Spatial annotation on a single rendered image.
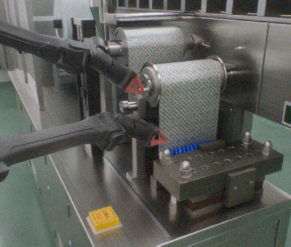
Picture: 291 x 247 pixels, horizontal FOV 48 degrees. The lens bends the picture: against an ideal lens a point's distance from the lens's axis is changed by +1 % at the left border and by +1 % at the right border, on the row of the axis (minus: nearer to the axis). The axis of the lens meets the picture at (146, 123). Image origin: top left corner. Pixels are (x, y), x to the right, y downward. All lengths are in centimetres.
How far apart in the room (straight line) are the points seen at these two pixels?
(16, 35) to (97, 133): 34
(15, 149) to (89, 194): 47
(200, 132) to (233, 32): 37
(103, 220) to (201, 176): 31
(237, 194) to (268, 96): 33
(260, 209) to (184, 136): 33
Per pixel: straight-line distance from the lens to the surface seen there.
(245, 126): 149
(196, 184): 97
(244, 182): 106
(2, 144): 73
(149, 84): 103
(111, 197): 111
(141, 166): 119
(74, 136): 82
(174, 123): 109
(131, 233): 97
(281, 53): 108
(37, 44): 95
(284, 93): 108
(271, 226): 120
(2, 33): 98
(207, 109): 115
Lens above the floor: 152
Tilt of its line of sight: 21 degrees down
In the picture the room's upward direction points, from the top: straight up
